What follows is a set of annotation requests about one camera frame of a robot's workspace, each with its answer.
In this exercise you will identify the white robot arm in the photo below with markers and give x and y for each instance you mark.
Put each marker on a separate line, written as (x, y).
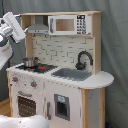
(9, 26)

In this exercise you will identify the wooden toy kitchen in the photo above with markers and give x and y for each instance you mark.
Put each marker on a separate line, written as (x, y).
(86, 98)

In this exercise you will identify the grey sink basin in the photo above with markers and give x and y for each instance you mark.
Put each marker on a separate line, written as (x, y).
(72, 74)

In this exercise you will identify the black toy faucet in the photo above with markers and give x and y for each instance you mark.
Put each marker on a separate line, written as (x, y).
(81, 64)

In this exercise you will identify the black stovetop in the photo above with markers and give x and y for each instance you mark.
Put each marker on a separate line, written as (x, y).
(39, 68)

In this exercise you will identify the silver cooking pot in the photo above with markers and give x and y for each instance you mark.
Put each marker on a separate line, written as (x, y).
(30, 61)

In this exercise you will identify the right red stove knob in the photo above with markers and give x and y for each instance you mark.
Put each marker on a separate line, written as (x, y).
(33, 84)

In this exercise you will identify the red stove knob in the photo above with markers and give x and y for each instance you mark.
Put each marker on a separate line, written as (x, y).
(15, 79)
(33, 84)

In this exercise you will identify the grey ice dispenser panel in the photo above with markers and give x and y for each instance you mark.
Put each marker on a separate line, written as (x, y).
(62, 107)

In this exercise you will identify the grey range hood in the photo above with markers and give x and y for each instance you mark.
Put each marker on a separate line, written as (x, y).
(37, 26)

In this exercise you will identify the left red stove knob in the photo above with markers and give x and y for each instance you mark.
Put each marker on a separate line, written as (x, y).
(15, 79)

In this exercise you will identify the oven door with window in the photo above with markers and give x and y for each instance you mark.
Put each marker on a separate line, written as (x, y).
(26, 106)

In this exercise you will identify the grey cabinet door handle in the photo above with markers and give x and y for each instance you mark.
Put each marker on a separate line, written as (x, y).
(48, 111)

